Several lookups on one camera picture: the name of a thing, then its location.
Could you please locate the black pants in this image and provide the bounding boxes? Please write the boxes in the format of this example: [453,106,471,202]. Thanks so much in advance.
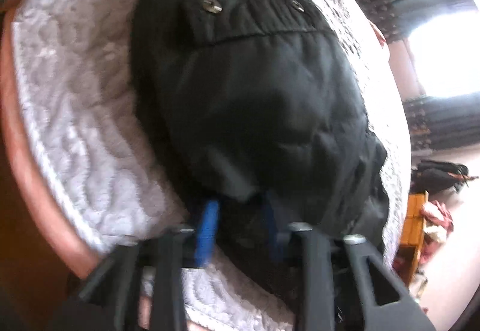
[130,0,389,308]

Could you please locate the orange wooden shelf unit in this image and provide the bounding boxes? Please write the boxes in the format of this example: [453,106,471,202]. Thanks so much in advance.
[393,192,429,286]

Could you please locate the pink clothes pile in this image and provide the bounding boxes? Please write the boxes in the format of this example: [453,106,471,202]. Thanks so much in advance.
[419,200,454,266]

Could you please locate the black bag on shelf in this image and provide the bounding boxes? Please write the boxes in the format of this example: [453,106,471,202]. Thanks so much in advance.
[409,160,479,194]

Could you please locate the pink bed base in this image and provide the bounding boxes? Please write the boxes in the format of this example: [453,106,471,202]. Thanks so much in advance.
[0,0,211,331]

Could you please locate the grey quilted bedspread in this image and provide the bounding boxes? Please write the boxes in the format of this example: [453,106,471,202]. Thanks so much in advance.
[12,0,416,330]

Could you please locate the dark patterned curtain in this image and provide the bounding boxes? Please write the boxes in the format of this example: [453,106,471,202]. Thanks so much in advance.
[356,0,479,154]

